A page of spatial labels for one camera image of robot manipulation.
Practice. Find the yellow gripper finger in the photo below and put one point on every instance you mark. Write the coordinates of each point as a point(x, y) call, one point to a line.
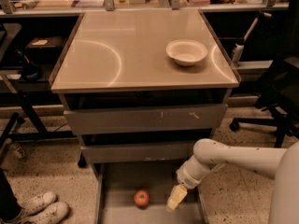
point(177, 194)

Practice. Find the white sneaker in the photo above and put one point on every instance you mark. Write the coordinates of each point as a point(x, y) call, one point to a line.
point(38, 203)
point(53, 214)

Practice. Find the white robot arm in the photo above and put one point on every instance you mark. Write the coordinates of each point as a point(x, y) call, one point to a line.
point(279, 164)

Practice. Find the upper white sneaker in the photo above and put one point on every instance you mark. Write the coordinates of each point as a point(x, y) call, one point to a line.
point(38, 203)

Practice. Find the top grey drawer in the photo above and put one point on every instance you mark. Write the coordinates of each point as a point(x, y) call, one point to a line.
point(145, 119)

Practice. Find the black box with label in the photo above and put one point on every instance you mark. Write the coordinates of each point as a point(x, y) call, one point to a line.
point(45, 50)

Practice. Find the white handheld vacuum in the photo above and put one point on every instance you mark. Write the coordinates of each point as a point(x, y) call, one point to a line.
point(240, 43)

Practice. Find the white paper bowl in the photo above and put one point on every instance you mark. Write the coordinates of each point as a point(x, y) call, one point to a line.
point(186, 52)

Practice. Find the black handheld device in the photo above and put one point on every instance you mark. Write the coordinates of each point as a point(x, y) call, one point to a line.
point(30, 71)

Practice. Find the black desk frame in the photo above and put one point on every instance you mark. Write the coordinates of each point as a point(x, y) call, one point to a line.
point(41, 131)

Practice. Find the grey drawer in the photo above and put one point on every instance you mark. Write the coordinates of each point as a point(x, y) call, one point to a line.
point(160, 151)
point(145, 119)
point(118, 183)

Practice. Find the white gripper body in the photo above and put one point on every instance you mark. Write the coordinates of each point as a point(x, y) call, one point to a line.
point(189, 179)

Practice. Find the red apple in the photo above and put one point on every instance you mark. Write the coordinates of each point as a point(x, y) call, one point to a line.
point(141, 198)

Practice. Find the middle grey drawer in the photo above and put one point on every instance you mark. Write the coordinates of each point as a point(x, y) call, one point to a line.
point(160, 151)

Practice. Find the lower white sneaker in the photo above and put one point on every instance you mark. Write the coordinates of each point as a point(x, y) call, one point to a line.
point(53, 214)

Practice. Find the black office chair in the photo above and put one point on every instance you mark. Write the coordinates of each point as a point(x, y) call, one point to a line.
point(280, 84)

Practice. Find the plastic bottle on floor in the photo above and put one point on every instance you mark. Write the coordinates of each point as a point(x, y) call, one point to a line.
point(17, 150)

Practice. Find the bottom grey drawer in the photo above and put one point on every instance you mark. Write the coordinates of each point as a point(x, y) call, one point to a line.
point(118, 183)

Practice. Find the grey drawer cabinet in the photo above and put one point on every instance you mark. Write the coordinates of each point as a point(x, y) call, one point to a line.
point(118, 60)

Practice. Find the black trouser leg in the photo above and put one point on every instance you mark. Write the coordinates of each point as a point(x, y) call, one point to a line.
point(9, 207)

